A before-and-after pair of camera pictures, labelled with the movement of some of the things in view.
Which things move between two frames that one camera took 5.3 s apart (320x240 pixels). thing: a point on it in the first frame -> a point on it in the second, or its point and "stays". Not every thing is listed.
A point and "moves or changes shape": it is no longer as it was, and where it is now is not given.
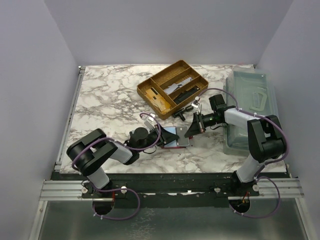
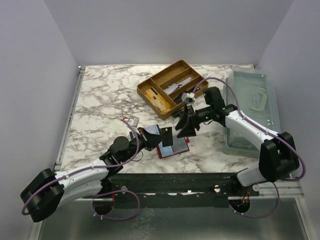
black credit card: (180, 131) moves or changes shape
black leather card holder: (132, 136) moves or changes shape
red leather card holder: (173, 144) -> (179, 145)
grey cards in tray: (174, 86) stays
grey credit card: (171, 88) stays
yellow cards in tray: (160, 102) stays
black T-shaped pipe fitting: (179, 113) stays
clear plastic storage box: (252, 90) stays
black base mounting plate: (169, 190) stays
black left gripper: (161, 139) -> (145, 139)
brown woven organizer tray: (170, 88) stays
